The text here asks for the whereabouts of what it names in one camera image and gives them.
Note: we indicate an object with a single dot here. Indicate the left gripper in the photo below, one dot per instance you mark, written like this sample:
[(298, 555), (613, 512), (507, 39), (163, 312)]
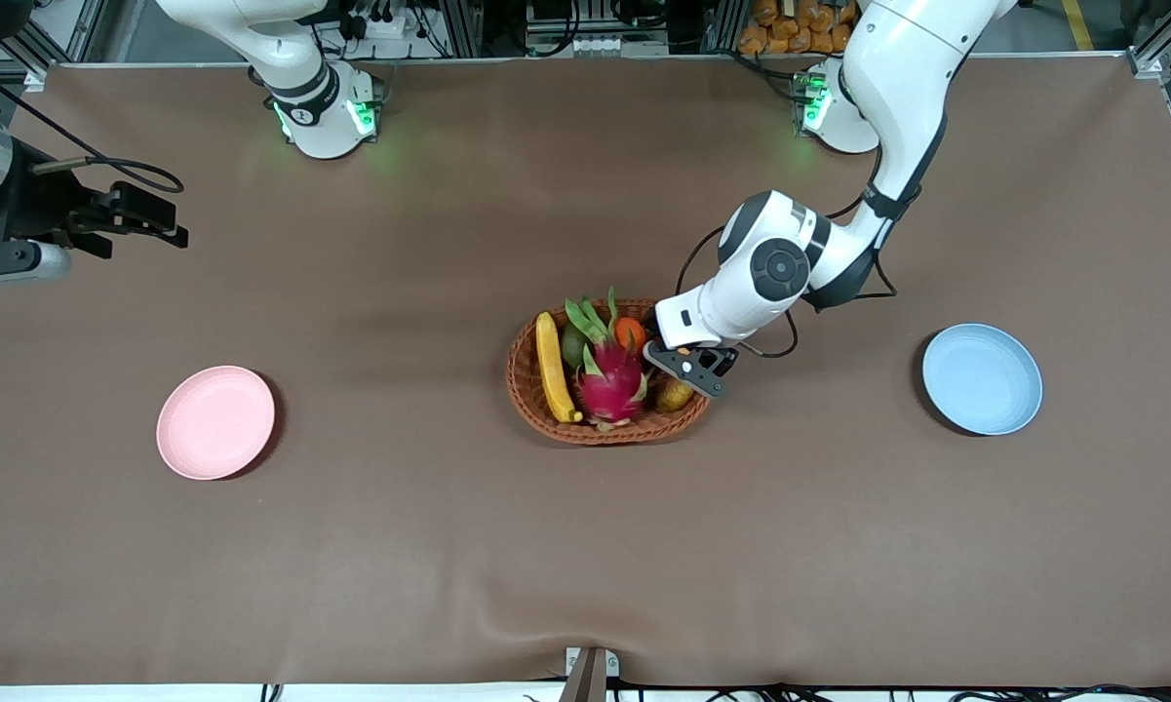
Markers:
[(725, 365)]

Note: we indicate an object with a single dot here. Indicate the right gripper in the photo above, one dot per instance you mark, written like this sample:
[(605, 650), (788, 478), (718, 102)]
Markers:
[(41, 202)]

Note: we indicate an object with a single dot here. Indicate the yellow banana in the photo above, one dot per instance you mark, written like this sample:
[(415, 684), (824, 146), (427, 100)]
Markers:
[(552, 370)]

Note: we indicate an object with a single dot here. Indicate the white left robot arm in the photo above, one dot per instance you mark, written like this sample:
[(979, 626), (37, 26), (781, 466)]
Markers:
[(902, 88)]

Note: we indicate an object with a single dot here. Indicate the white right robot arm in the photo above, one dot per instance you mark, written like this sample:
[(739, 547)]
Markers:
[(317, 107)]

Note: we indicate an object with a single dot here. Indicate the brown green kiwi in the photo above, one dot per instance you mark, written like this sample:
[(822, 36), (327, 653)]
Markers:
[(673, 395)]

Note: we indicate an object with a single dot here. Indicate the orange mandarin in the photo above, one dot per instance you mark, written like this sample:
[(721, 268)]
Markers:
[(630, 333)]

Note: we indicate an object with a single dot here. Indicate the pink dragon fruit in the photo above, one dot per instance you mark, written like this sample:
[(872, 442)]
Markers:
[(612, 380)]

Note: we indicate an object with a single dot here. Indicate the dark green avocado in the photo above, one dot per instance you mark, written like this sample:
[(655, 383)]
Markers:
[(572, 346)]

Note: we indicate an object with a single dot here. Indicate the brown wicker basket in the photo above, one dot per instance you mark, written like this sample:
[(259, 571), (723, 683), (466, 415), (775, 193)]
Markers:
[(531, 390)]

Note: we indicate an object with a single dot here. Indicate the pink plate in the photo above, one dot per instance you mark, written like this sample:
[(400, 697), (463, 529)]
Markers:
[(215, 422)]

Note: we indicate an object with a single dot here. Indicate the brown table cloth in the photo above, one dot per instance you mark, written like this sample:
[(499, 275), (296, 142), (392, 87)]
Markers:
[(585, 556)]

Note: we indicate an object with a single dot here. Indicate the light blue plate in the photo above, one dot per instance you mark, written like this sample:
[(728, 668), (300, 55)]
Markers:
[(982, 378)]

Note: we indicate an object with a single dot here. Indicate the white power strip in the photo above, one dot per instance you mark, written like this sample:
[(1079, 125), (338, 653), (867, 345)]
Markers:
[(380, 26)]

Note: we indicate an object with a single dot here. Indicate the orange packaged goods pile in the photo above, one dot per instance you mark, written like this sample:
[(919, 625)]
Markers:
[(800, 27)]

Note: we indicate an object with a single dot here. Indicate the grey metal bracket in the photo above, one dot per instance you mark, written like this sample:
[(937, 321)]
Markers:
[(590, 675)]

